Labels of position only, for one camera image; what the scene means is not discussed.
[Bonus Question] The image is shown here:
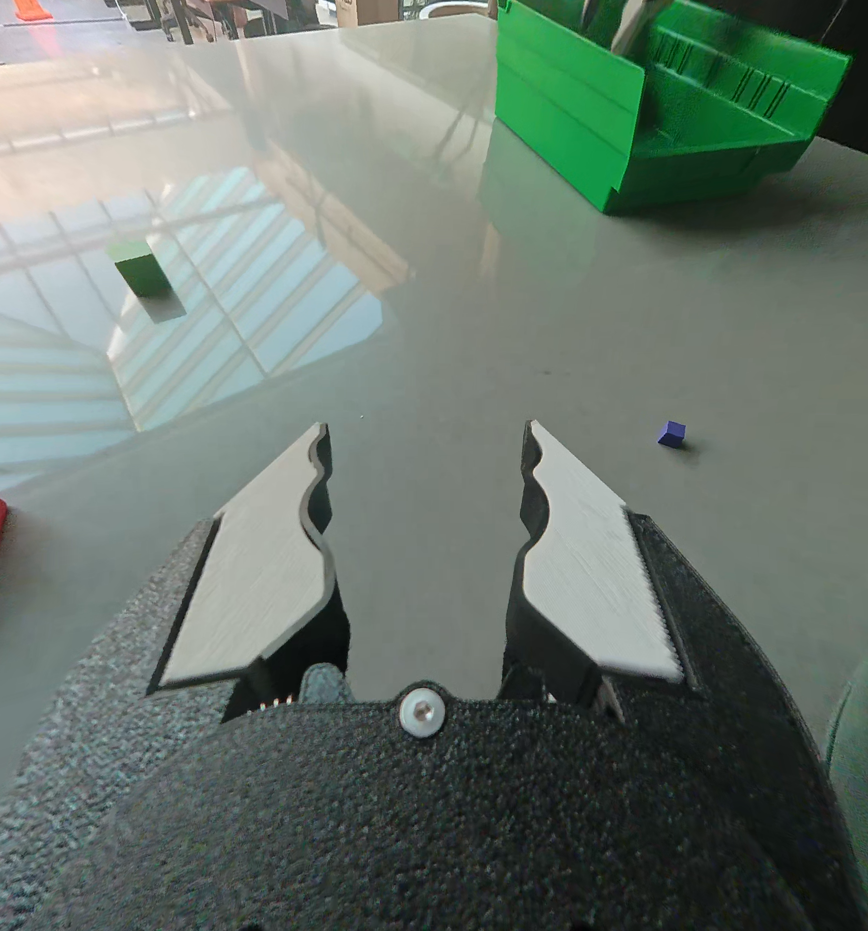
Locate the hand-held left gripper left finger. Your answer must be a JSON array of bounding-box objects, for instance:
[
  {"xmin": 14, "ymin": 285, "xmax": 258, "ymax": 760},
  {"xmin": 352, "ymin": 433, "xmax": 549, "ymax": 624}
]
[{"xmin": 146, "ymin": 422, "xmax": 353, "ymax": 722}]

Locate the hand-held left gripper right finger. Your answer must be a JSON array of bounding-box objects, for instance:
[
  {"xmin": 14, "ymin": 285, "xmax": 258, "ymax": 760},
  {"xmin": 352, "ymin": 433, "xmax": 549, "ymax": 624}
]
[{"xmin": 503, "ymin": 419, "xmax": 700, "ymax": 712}]

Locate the green plastic bin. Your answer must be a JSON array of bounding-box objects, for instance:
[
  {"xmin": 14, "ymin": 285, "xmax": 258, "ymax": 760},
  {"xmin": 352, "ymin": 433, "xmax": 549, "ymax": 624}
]
[{"xmin": 494, "ymin": 0, "xmax": 853, "ymax": 215}]

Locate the green wooden cube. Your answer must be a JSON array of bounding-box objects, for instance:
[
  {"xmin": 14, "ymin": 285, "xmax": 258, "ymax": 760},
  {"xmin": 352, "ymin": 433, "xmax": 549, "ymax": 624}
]
[{"xmin": 107, "ymin": 236, "xmax": 173, "ymax": 299}]

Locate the small cardboard box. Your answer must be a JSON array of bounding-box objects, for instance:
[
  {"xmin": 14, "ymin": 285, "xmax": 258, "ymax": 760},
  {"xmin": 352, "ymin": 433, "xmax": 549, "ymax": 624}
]
[{"xmin": 338, "ymin": 0, "xmax": 400, "ymax": 29}]

